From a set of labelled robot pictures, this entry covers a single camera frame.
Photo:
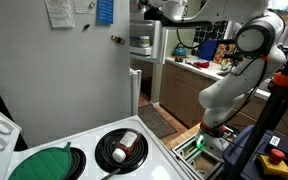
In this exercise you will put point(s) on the gold black fridge magnet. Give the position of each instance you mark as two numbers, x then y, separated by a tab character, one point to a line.
118	40

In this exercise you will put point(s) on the green leaf-shaped lid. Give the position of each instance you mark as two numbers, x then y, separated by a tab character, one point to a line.
44	165

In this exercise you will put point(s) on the small white paper note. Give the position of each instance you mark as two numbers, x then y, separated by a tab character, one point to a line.
83	6

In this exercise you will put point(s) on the black spoon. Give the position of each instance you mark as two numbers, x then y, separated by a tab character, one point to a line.
110	174

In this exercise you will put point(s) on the white QR code sticker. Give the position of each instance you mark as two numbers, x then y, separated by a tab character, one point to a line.
274	140

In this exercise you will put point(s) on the teal kettle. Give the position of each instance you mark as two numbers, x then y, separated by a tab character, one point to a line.
179	50

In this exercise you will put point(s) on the white electric stove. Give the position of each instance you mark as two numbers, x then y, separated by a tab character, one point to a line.
84	136

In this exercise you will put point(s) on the red bowl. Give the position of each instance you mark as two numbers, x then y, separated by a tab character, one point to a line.
201	64

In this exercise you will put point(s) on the white fridge door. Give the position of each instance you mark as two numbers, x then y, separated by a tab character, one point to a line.
157	40
135	90

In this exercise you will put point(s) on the white upper fridge door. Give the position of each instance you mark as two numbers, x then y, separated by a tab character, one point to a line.
157	40

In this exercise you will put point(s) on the dark floor rug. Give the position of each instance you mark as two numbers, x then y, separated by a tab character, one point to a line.
155	121

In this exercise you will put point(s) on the blue jar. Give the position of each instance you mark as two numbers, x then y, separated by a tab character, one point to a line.
134	41

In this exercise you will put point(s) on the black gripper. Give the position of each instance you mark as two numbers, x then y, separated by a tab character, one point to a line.
154	14

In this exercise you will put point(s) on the colourful patterned tile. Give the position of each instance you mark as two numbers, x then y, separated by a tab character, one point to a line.
224	52

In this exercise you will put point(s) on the black stand with orange clamps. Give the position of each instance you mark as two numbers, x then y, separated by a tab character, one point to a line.
277	100

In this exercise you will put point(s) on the blue board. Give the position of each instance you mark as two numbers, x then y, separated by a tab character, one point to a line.
207	50

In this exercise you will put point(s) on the white-lidded jar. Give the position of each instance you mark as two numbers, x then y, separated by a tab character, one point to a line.
144	41

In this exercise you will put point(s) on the aluminium profile frame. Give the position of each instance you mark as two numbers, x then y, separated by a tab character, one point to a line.
190	156

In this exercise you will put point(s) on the brown sauce bottle white cap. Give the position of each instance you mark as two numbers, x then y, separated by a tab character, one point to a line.
126	145

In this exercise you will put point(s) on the blue paper note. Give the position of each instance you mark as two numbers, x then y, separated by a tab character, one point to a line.
104	11

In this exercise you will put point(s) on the red yellow emergency stop button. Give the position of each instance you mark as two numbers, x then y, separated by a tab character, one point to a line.
274	163

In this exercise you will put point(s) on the small dark fridge magnet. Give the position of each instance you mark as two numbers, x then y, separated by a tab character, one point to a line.
86	26

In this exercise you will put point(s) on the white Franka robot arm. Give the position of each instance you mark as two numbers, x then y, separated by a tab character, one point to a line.
227	90

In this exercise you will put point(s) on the white lower fridge door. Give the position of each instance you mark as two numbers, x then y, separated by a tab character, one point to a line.
135	90

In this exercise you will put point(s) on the large white printed paper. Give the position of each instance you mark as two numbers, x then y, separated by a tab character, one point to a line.
60	13

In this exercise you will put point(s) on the wooden kitchen counter cabinets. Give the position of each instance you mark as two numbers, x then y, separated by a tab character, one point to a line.
180	90

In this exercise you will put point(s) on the black stove burner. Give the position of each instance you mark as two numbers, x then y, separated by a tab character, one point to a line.
78	163
104	146

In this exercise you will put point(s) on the white refrigerator cabinet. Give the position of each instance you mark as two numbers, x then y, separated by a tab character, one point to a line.
50	83

